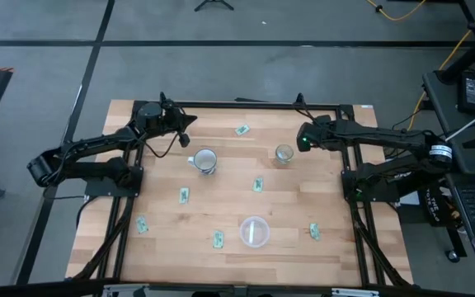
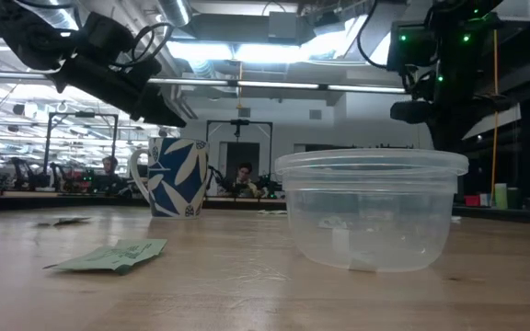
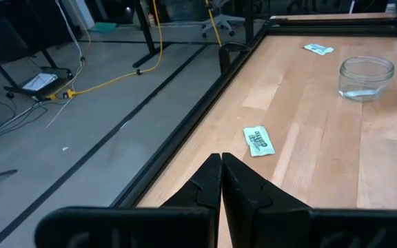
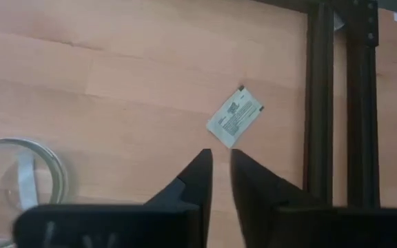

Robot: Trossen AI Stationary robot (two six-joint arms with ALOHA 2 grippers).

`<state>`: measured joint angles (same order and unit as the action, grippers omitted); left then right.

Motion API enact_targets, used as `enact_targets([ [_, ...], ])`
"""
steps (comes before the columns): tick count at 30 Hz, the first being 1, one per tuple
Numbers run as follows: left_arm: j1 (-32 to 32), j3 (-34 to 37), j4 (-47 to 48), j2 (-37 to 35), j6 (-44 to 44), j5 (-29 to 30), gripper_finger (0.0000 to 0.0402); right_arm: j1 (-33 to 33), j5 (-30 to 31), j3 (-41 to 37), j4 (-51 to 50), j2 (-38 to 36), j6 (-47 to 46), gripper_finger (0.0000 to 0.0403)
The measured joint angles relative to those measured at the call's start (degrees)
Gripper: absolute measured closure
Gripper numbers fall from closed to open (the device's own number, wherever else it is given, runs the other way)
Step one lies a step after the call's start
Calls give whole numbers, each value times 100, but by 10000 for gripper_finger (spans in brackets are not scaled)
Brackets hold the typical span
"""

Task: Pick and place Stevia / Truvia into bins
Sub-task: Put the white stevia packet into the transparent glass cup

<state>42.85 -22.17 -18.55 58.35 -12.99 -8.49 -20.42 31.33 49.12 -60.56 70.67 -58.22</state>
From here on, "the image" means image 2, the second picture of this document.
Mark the silver ventilation duct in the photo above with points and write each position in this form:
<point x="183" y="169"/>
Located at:
<point x="175" y="11"/>

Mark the light green cup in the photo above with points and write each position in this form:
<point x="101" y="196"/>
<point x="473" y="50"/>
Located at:
<point x="501" y="197"/>

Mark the black gantry frame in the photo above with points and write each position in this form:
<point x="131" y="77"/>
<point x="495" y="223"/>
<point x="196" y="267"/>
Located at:
<point x="81" y="115"/>
<point x="239" y="122"/>

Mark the black ceiling spotlight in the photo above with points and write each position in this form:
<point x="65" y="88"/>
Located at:
<point x="19" y="109"/>

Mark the small white cup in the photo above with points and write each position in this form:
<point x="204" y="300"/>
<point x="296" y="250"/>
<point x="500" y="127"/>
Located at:
<point x="485" y="200"/>

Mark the horizontal LED light bar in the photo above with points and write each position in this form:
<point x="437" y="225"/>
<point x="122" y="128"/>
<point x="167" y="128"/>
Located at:
<point x="274" y="85"/>

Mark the dark green cup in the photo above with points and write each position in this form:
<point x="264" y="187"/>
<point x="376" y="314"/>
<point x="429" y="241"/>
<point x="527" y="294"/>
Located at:
<point x="514" y="198"/>

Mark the red cup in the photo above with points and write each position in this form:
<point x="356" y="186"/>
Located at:
<point x="472" y="201"/>

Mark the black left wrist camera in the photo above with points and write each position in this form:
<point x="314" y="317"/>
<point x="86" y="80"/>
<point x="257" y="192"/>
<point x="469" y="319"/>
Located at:
<point x="104" y="37"/>

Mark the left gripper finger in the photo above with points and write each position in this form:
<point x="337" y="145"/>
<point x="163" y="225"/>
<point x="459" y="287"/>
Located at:
<point x="159" y="110"/>

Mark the grey ceiling box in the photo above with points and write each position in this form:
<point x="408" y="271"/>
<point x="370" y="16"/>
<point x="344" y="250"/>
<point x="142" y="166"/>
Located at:
<point x="288" y="27"/>

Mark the black aluminium table frame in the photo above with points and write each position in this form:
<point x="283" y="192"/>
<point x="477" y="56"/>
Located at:
<point x="39" y="203"/>

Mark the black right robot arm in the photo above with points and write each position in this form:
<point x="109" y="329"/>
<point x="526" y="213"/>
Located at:
<point x="451" y="92"/>

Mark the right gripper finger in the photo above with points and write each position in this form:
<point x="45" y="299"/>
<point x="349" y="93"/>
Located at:
<point x="410" y="111"/>

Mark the background black robot arm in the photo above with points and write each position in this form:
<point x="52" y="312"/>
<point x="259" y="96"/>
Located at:
<point x="23" y="172"/>
<point x="58" y="177"/>

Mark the person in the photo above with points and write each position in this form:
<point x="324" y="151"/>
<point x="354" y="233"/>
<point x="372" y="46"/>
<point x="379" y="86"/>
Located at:
<point x="245" y="181"/>
<point x="108" y="172"/>

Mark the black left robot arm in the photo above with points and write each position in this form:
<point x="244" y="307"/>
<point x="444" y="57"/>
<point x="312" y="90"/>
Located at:
<point x="26" y="37"/>

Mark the blue white leaf mug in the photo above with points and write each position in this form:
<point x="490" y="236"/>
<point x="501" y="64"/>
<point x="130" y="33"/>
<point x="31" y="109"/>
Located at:
<point x="177" y="184"/>

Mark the clear plastic round container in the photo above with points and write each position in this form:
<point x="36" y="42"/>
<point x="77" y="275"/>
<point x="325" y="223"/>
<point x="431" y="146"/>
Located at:
<point x="371" y="220"/>

